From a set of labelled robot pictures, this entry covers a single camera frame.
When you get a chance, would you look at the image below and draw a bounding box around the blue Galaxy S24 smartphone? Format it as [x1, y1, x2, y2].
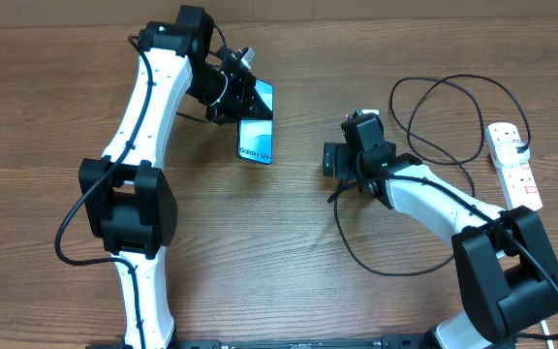
[237, 87, 273, 165]

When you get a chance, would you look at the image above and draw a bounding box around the black USB charging cable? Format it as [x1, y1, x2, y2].
[332, 74, 532, 278]

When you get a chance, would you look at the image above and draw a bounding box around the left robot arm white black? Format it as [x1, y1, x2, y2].
[78, 5, 274, 348]

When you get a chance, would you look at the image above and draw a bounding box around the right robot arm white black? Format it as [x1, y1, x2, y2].
[323, 110, 558, 348]

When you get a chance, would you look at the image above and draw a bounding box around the white USB charger plug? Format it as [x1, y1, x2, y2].
[491, 142, 531, 169]

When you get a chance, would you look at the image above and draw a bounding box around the white power strip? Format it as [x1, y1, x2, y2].
[485, 122, 543, 211]

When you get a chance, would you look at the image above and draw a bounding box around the white power strip cord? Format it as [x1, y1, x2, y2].
[539, 319, 554, 349]

